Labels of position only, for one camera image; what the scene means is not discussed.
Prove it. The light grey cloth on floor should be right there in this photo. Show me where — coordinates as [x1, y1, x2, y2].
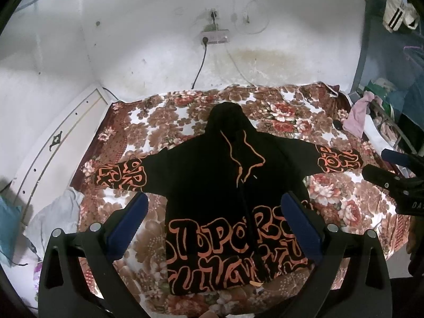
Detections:
[24, 187, 84, 259]

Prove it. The pink cloth on rack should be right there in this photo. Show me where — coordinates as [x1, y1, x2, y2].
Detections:
[342, 91, 375, 139]

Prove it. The black hoodie with orange lettering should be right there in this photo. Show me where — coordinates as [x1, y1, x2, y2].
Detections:
[94, 102, 363, 296]

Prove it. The teal cloth at left edge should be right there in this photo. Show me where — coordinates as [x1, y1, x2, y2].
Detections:
[0, 197, 22, 266]

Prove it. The white power strip on wall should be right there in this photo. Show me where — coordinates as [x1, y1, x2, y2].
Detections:
[200, 29, 230, 45]

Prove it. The black power cable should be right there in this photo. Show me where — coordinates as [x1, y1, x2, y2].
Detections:
[190, 36, 210, 91]

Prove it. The white headboard panel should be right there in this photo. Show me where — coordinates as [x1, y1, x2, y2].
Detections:
[6, 83, 111, 225]

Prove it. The white black striped garment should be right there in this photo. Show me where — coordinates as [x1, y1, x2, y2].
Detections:
[382, 0, 420, 32]

